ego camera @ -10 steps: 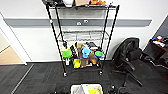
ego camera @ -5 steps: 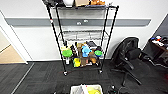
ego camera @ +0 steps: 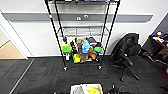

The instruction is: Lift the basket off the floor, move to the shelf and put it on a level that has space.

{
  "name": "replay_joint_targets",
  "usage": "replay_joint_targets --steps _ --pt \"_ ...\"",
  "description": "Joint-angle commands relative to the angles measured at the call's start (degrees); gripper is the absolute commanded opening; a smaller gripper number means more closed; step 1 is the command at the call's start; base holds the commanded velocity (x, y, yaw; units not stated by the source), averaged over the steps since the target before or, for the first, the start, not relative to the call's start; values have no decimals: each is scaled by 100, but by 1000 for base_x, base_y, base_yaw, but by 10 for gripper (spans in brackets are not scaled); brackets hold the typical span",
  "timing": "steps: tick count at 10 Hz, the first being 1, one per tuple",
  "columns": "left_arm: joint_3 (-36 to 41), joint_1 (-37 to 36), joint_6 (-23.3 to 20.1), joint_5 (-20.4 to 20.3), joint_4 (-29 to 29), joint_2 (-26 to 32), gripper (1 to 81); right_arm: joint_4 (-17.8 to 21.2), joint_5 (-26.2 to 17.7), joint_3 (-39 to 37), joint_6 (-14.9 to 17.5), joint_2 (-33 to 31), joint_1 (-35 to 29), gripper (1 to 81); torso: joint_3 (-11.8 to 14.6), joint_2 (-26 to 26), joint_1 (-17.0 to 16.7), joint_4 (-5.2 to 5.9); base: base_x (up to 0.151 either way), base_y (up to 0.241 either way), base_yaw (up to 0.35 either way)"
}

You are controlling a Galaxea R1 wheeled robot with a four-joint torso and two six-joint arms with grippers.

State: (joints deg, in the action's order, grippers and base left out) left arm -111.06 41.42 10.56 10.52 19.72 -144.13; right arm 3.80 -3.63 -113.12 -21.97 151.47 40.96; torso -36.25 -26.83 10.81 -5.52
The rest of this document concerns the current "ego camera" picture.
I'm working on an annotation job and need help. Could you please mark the blue plush toy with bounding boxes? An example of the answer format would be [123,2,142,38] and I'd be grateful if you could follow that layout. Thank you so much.
[81,40,92,54]

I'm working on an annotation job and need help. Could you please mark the dark cluttered desk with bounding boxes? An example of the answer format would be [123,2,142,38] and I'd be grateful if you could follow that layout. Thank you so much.
[143,31,168,68]

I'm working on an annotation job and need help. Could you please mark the white plastic bottle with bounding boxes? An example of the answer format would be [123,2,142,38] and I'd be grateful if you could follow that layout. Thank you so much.
[65,52,71,62]

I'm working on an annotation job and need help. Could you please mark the dark grey flat case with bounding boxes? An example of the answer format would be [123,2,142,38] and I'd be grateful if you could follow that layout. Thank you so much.
[87,37,103,47]

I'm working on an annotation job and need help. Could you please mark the yellow plush toy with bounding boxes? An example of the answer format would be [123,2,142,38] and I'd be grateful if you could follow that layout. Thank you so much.
[85,85,102,94]

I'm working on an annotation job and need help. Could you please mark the black office chair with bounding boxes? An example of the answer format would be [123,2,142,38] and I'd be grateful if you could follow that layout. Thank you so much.
[109,32,151,83]

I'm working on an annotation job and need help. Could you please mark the brown flat package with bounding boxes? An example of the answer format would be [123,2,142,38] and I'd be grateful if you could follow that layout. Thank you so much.
[80,53,90,64]

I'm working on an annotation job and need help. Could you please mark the large green plastic bowl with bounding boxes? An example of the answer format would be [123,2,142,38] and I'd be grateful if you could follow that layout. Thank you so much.
[61,44,73,54]

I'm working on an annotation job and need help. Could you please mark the tall brown cardboard box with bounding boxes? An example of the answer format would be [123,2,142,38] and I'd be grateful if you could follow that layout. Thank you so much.
[75,38,84,51]

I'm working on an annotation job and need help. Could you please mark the round white wall socket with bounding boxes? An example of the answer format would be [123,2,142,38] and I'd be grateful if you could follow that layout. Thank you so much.
[83,14,90,19]

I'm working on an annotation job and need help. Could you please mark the yellow flat box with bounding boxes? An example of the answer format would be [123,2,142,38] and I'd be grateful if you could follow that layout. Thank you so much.
[60,41,68,48]

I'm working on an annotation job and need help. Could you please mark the yellow plastic toy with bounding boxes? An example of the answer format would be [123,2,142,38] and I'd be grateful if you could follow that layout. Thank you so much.
[72,53,82,64]

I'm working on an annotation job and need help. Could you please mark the small green blue bowl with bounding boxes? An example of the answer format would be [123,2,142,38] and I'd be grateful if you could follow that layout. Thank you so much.
[93,46,104,54]

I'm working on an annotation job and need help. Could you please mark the orange toy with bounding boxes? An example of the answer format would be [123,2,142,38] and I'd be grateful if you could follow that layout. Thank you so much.
[88,51,98,62]

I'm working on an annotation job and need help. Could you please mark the black wire shelf rack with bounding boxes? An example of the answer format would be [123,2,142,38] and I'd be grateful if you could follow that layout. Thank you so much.
[43,0,122,72]

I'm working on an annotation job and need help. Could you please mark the tall black bottle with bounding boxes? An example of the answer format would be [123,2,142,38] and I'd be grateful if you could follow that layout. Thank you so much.
[69,39,77,54]

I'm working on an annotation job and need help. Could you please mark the pale woven basket dark spots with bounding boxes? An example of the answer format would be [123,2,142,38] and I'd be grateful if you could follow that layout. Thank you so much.
[69,83,104,94]

